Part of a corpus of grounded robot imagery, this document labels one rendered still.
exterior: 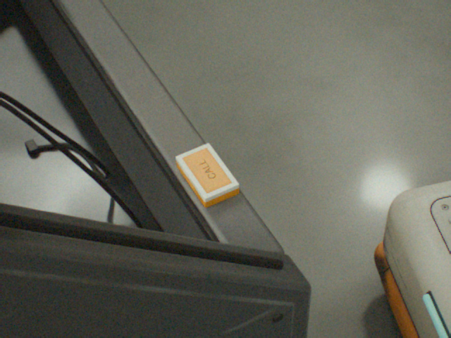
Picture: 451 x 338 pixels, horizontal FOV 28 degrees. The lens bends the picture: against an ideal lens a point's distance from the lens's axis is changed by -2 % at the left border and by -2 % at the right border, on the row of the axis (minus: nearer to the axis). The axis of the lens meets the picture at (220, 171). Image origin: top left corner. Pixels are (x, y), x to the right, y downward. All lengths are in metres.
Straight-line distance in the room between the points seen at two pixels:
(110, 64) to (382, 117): 1.35
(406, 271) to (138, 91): 0.88
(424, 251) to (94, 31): 0.84
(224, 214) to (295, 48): 1.59
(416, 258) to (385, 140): 0.57
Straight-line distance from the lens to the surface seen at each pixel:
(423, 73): 2.25
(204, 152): 0.74
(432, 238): 1.57
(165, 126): 0.78
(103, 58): 0.85
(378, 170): 2.02
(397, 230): 1.61
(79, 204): 0.89
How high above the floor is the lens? 1.51
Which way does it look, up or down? 49 degrees down
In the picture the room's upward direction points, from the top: 2 degrees counter-clockwise
